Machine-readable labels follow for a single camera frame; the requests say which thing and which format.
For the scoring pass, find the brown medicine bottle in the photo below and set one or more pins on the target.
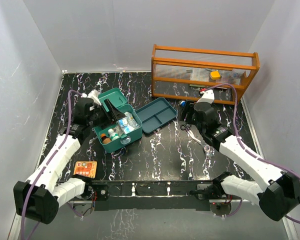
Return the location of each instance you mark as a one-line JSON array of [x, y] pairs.
[[105, 139]]

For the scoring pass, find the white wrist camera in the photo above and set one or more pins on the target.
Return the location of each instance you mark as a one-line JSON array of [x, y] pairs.
[[207, 96], [94, 95]]

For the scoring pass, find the orange wooden rack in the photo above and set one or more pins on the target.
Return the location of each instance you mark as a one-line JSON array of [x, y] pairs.
[[180, 73]]

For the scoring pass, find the clear plastic vial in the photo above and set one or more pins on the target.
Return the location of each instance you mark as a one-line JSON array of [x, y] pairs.
[[131, 120]]

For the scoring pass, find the orange card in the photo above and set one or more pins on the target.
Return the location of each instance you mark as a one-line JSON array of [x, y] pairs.
[[86, 168]]

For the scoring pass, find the black handled scissors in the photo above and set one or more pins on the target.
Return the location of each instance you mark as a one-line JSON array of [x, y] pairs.
[[190, 130]]

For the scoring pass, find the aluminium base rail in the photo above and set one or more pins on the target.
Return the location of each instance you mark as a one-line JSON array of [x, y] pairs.
[[146, 195]]

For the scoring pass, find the blue divided tray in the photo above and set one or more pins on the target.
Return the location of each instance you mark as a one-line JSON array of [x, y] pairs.
[[156, 114]]

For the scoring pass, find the teal medicine kit box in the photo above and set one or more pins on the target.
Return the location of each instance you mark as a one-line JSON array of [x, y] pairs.
[[118, 99]]

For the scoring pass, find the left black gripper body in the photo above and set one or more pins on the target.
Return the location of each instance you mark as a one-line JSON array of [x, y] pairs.
[[100, 116]]

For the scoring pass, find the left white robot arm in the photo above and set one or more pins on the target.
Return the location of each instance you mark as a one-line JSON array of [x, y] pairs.
[[50, 170]]

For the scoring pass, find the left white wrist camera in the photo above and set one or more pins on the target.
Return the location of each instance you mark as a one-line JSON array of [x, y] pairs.
[[94, 95]]

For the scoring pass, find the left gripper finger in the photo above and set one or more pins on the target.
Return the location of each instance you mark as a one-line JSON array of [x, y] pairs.
[[112, 120], [112, 110]]

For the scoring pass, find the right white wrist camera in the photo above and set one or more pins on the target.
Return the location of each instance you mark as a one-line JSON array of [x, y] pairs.
[[207, 96]]

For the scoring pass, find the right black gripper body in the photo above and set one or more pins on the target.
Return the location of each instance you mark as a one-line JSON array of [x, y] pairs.
[[202, 128]]

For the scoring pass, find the white green bottle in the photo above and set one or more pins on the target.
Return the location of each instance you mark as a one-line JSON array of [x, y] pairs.
[[113, 135]]

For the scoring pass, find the white blue gauze packet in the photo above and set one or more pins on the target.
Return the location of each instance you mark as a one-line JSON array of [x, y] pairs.
[[125, 126]]

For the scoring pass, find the yellow small box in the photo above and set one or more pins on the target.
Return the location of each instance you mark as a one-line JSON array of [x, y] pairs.
[[215, 75]]

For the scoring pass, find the clear cup on rack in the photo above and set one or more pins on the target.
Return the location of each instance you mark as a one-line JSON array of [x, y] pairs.
[[237, 73]]

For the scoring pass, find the clear tape roll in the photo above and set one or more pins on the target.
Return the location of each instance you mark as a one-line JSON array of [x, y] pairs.
[[209, 151]]

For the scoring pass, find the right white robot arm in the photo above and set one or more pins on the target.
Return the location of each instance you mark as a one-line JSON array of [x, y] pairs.
[[252, 167]]

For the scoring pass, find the blue white spray bottle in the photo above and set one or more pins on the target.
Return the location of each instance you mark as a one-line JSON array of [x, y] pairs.
[[182, 103]]

